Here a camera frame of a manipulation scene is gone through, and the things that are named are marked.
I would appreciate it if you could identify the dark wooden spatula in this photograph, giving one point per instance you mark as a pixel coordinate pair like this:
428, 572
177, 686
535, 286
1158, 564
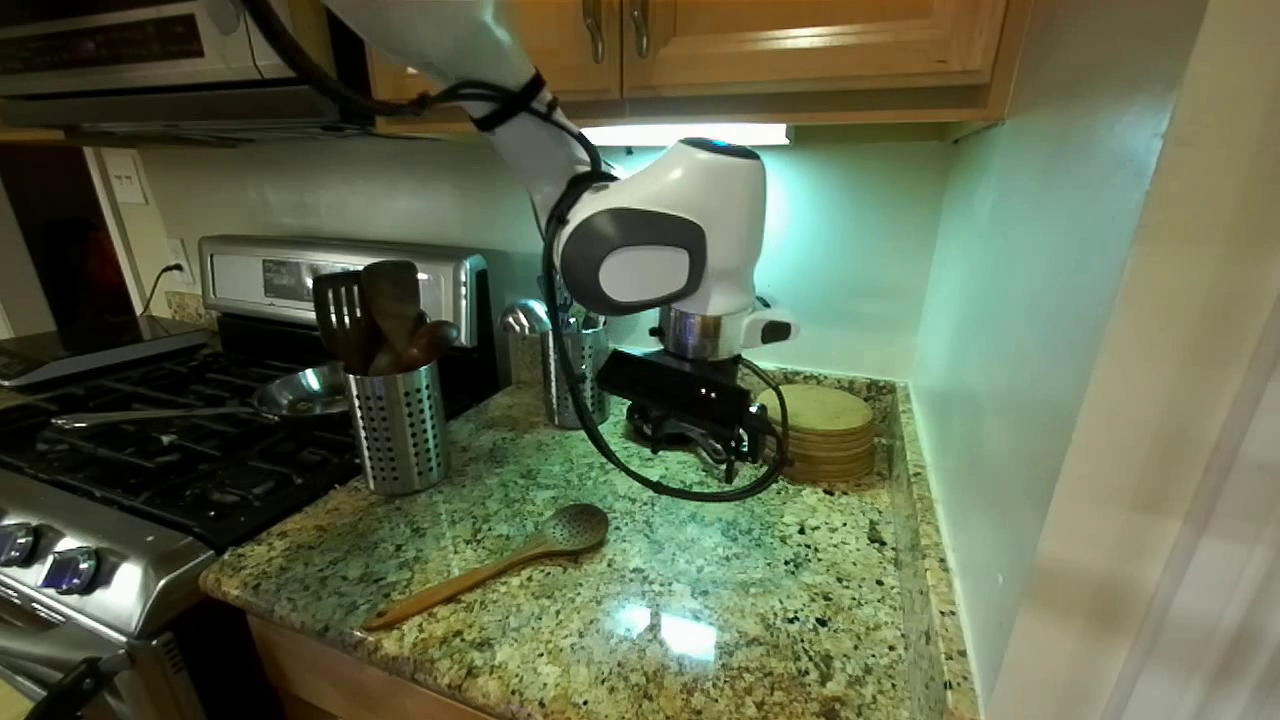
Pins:
388, 292

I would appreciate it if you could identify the wooden base cabinet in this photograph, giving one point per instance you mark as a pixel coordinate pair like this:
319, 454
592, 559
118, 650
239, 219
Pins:
322, 680

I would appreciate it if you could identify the wooden spoon with holes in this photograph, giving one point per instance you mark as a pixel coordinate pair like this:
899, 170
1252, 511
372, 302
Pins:
574, 528

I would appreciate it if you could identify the wooden slotted spatula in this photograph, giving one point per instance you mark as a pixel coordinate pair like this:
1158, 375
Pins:
343, 304

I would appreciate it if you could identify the wooden wall cabinet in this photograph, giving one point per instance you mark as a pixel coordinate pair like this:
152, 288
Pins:
855, 112

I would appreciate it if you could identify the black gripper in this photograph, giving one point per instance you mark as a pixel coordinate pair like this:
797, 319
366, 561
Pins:
705, 420

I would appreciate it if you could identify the under-cabinet light bar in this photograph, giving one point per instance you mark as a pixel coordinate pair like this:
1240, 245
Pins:
747, 135

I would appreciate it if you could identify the perforated steel utensil holder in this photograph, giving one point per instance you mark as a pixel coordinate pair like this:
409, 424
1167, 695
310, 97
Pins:
399, 432

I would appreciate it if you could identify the white light switch plate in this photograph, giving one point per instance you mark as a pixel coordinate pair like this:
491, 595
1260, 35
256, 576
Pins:
130, 179

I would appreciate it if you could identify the stainless steel microwave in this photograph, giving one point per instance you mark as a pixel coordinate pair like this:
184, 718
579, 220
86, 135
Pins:
120, 53

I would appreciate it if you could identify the wall outlet with plug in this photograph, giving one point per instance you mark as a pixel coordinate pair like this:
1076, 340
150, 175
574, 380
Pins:
177, 274

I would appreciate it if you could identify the wooden cabinet door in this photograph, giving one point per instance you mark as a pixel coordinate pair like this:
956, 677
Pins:
574, 47
824, 43

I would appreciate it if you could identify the steel frying pan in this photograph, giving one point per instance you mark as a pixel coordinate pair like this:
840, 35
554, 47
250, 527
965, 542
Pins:
306, 390

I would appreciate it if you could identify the stainless steel gas stove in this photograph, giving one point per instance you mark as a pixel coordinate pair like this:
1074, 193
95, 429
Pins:
201, 465

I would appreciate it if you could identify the black stove knob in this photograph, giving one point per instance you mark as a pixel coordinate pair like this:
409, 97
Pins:
16, 546
73, 572

